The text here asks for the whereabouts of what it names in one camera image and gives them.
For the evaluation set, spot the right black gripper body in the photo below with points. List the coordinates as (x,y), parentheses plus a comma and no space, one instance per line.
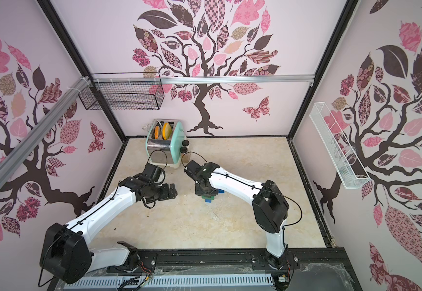
(204,189)

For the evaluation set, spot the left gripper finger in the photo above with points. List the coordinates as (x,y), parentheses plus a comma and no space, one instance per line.
(172,192)
(160,199)

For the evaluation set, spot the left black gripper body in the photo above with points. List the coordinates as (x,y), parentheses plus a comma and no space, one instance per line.
(158,192)

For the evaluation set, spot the dark green long lego brick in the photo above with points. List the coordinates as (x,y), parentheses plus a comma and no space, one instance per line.
(208,198)

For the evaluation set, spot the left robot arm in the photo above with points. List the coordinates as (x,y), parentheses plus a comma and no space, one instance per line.
(66,252)

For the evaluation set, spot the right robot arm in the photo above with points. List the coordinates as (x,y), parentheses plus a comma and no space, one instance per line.
(270,208)

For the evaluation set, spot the mint green toaster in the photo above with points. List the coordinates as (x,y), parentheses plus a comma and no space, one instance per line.
(164,142)

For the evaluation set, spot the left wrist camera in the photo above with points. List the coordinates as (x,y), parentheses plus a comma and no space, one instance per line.
(154,174)

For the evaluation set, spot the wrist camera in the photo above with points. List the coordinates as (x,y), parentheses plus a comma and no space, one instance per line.
(154,174)
(193,170)

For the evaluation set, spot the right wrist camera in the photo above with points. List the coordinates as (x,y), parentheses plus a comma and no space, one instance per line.
(193,170)

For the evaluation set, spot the white cable duct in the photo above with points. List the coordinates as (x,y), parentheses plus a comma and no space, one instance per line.
(169,282)

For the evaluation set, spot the black wire basket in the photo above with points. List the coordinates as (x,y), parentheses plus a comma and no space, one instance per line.
(135,91)

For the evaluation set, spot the aluminium rail back wall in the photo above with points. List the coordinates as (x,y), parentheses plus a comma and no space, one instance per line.
(213,79)

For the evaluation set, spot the aluminium rail wall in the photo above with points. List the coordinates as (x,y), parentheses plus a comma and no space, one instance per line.
(213,79)
(36,135)

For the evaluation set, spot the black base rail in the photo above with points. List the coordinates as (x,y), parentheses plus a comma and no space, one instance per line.
(257,259)

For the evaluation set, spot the white wire shelf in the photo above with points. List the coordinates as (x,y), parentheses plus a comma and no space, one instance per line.
(330,126)

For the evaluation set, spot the aluminium rail left wall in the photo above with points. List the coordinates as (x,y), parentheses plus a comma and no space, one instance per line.
(36,135)

